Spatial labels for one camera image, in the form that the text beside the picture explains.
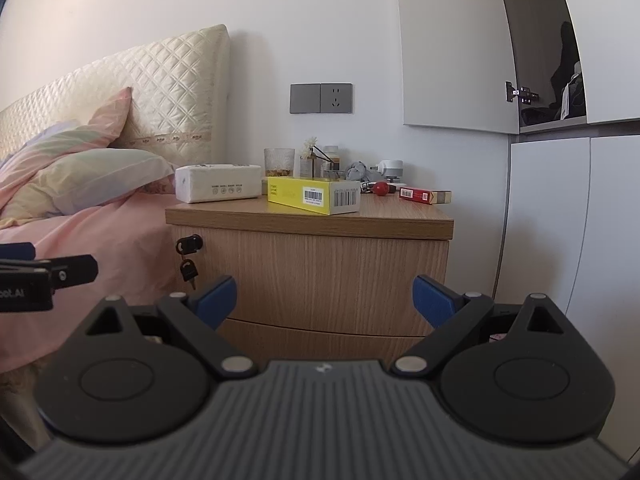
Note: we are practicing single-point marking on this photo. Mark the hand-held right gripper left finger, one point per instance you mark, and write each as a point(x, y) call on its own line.
point(220, 301)

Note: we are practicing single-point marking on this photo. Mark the white plug adapter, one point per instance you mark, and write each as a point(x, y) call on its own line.
point(391, 169)

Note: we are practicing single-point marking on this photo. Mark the open white cabinet door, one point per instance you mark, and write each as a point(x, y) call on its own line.
point(450, 45)

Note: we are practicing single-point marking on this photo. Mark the red ball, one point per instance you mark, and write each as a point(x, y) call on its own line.
point(381, 188)

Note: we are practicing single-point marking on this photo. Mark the pink bed cover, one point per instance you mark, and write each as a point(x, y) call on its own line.
point(120, 245)

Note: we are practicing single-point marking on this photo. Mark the wooden nightstand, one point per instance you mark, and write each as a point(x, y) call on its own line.
point(320, 217)

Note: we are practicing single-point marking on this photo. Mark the white tissue pack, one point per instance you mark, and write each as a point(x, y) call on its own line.
point(220, 182)

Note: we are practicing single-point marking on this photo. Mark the grey wall outlet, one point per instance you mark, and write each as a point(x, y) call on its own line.
point(336, 97)

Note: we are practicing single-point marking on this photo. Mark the pink striped pillow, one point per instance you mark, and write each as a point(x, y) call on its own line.
point(107, 120)

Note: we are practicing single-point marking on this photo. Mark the yellow cardboard box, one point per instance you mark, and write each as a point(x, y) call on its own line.
point(300, 195)

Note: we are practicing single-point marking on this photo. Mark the small dried flower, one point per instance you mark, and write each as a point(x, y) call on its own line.
point(311, 147)

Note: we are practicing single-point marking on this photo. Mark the black keys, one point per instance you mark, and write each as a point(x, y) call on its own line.
point(189, 272)

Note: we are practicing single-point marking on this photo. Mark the white wardrobe door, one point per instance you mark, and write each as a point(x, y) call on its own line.
point(547, 220)
point(617, 260)

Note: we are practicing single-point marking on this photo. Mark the dark clothes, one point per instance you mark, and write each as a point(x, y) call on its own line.
point(567, 75)

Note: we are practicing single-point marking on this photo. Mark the red cigarette box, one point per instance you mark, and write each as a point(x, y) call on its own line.
point(422, 195)

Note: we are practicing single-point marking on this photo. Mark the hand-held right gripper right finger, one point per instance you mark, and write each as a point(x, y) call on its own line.
point(431, 302)

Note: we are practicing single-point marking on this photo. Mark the grey wall switch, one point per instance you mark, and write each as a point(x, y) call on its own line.
point(305, 98)

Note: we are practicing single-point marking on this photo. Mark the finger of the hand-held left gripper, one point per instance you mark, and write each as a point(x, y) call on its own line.
point(17, 250)
point(75, 267)

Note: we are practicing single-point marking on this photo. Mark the small metal keyring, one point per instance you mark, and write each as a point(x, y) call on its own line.
point(366, 187)

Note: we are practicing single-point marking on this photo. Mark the pastel striped pillow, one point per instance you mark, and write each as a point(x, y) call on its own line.
point(100, 180)

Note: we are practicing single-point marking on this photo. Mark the grey plush toy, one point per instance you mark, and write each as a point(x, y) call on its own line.
point(357, 171)

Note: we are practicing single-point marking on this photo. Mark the metal door hinge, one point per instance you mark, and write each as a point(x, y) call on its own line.
point(522, 93)

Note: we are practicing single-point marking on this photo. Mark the cream quilted headboard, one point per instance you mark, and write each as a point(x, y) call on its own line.
point(175, 85)

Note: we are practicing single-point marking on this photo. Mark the clear drinking glass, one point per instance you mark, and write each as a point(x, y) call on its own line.
point(279, 162)

